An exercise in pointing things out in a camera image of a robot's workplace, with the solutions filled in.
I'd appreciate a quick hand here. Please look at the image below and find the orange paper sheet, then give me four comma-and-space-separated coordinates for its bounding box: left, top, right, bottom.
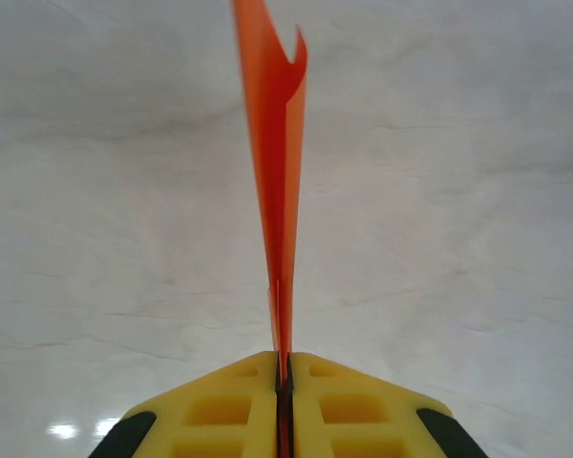
231, 0, 311, 458

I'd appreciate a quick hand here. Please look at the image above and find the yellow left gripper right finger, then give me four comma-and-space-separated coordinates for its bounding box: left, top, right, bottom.
288, 352, 483, 458

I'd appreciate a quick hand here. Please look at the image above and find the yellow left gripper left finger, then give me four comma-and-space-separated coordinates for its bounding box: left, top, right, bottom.
88, 351, 281, 458

